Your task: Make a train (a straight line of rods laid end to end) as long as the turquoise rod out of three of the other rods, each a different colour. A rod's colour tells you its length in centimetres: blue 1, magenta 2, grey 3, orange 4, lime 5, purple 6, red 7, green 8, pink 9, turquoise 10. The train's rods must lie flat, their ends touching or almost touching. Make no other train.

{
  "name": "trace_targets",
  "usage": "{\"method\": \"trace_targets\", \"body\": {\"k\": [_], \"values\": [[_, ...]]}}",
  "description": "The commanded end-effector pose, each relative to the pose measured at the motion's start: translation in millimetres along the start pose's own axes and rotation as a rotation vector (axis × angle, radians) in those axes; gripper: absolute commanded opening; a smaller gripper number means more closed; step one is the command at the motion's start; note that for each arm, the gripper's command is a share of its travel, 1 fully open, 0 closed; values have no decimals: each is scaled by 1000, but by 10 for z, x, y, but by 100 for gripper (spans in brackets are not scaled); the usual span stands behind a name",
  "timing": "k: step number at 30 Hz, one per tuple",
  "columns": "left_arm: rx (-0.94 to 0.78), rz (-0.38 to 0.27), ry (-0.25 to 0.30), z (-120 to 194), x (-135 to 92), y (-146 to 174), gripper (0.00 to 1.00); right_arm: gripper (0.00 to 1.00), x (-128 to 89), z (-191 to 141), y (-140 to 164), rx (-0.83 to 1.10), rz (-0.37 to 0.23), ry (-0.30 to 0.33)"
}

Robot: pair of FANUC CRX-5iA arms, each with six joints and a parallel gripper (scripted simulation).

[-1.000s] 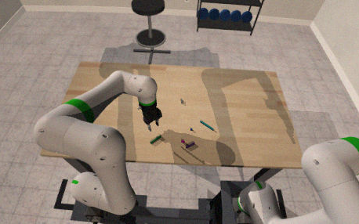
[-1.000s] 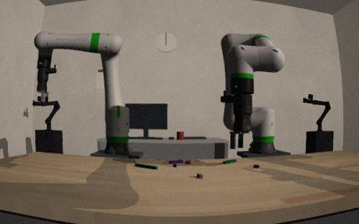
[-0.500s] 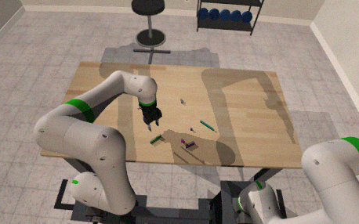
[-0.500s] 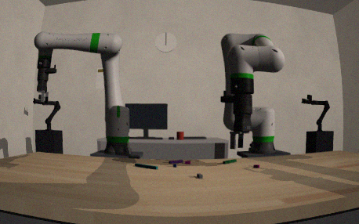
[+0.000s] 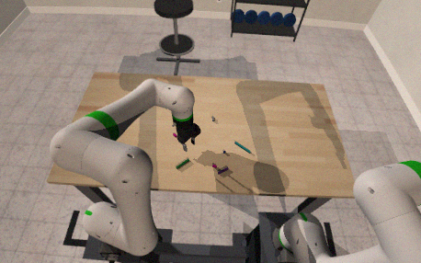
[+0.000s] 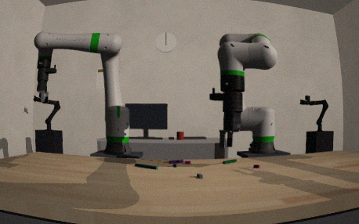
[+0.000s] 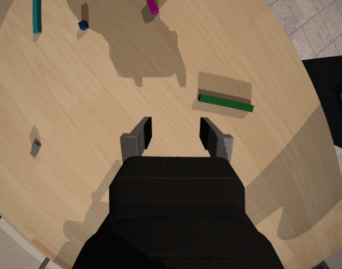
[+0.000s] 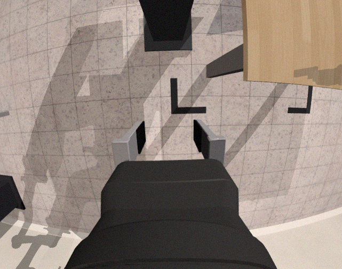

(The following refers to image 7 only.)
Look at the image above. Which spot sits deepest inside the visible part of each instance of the green rod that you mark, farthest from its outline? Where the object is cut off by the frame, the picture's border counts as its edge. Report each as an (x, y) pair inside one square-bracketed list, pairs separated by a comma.
[(225, 102)]

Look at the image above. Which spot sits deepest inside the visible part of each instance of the magenta rectangular block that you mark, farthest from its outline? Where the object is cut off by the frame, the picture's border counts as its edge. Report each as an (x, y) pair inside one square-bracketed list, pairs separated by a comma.
[(152, 6)]

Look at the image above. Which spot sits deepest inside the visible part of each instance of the turquoise rod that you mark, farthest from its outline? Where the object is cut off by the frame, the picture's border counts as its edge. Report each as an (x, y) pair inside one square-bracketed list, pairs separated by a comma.
[(37, 21)]

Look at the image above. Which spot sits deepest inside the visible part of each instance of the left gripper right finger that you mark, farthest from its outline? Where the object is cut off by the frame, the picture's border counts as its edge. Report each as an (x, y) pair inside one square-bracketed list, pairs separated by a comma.
[(213, 140)]

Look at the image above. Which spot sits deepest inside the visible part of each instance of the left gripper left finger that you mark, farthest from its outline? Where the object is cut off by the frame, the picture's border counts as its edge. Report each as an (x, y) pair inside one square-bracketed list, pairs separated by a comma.
[(135, 142)]

